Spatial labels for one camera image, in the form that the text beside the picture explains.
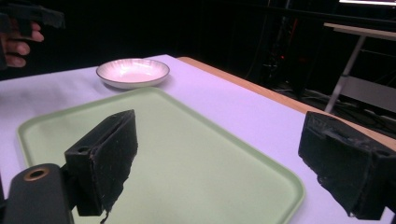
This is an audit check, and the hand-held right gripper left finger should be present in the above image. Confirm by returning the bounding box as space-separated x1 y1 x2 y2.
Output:
64 108 139 224

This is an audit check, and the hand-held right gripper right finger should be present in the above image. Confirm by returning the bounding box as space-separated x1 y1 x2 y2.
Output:
297 110 396 220

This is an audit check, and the light green plastic tray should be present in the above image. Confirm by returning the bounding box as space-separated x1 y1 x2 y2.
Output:
17 86 306 224

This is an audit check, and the white shallow ceramic bowl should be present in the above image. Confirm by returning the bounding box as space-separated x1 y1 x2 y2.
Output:
95 58 171 91

